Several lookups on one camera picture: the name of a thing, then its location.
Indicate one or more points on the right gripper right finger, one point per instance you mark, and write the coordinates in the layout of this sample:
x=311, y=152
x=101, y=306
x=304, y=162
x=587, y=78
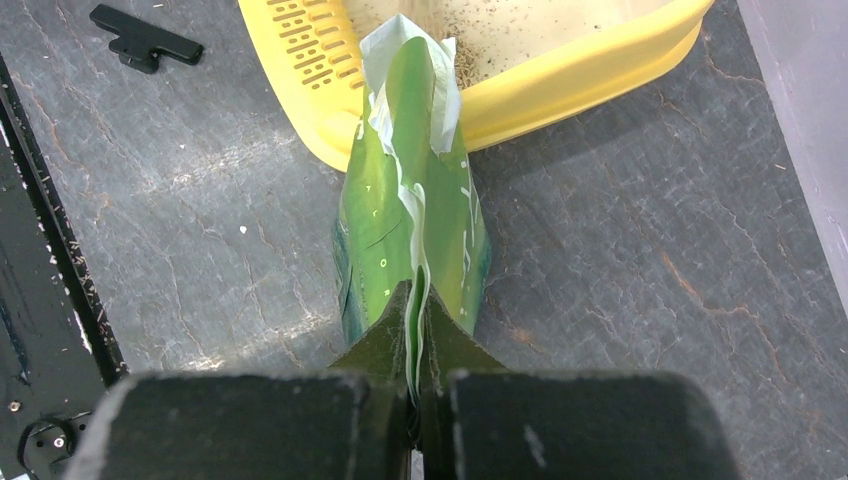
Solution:
x=481, y=420

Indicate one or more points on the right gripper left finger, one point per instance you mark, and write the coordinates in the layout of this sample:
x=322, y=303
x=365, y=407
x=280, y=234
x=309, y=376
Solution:
x=345, y=422

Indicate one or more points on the green litter bag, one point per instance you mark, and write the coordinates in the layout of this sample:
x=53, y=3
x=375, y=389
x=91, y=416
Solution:
x=409, y=210

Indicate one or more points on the black bag clip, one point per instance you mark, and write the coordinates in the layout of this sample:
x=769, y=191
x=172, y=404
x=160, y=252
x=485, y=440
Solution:
x=139, y=44

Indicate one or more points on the yellow litter box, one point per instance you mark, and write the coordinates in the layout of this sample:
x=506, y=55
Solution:
x=521, y=65

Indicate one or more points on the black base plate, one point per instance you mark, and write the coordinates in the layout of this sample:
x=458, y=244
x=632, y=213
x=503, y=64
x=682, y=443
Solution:
x=57, y=359

